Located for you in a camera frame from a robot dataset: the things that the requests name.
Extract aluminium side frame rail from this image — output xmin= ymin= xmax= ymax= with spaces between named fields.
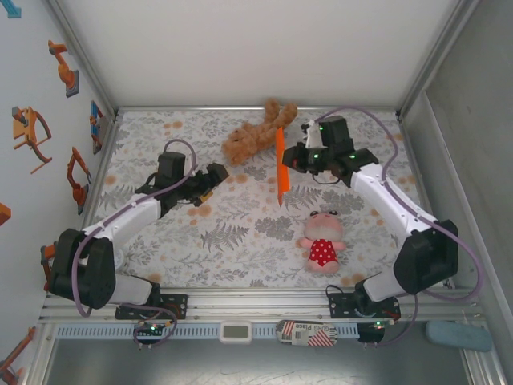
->
xmin=63 ymin=114 xmax=122 ymax=290
xmin=398 ymin=114 xmax=454 ymax=289

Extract blue and orange machine sticker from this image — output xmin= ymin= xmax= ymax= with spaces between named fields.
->
xmin=88 ymin=99 xmax=107 ymax=156

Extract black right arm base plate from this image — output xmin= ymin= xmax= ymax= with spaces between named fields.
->
xmin=327 ymin=291 xmax=402 ymax=321

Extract floral print table mat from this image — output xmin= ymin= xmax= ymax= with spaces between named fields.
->
xmin=75 ymin=108 xmax=452 ymax=289

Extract aluminium frame post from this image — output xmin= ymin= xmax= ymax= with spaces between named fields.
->
xmin=46 ymin=0 xmax=119 ymax=120
xmin=396 ymin=0 xmax=482 ymax=120

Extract orange paper sheet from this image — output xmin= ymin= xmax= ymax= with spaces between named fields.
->
xmin=275 ymin=127 xmax=291 ymax=209

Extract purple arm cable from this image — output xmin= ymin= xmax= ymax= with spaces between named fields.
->
xmin=74 ymin=138 xmax=198 ymax=351
xmin=318 ymin=106 xmax=485 ymax=349

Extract pink plush toy dotted dress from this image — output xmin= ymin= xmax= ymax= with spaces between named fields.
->
xmin=295 ymin=209 xmax=348 ymax=276

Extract blue-grey oval pad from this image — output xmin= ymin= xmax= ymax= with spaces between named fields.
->
xmin=425 ymin=319 xmax=493 ymax=353

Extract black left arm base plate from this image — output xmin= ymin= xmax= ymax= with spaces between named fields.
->
xmin=115 ymin=294 xmax=189 ymax=321

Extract thin aluminium frame rail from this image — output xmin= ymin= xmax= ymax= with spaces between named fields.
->
xmin=116 ymin=105 xmax=401 ymax=112

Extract white slotted cable duct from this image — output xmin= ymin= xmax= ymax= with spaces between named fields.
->
xmin=54 ymin=323 xmax=360 ymax=338

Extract white digital timer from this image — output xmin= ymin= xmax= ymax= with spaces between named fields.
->
xmin=218 ymin=320 xmax=253 ymax=345

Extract orange and grey gripper sticker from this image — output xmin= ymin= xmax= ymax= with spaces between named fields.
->
xmin=10 ymin=106 xmax=54 ymax=175

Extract brown teddy bear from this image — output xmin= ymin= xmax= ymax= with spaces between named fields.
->
xmin=222 ymin=98 xmax=300 ymax=167

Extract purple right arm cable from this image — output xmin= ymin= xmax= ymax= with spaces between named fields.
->
xmin=318 ymin=106 xmax=485 ymax=349

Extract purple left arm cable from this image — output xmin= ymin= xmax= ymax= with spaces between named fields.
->
xmin=74 ymin=138 xmax=198 ymax=351

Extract small controller board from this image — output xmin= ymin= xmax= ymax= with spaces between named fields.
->
xmin=357 ymin=320 xmax=388 ymax=344
xmin=135 ymin=321 xmax=168 ymax=335

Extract thin black gripper wire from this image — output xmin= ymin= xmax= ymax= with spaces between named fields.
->
xmin=310 ymin=170 xmax=348 ymax=186

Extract aluminium frame rail with grooves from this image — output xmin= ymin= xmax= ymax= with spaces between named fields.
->
xmin=38 ymin=285 xmax=482 ymax=324

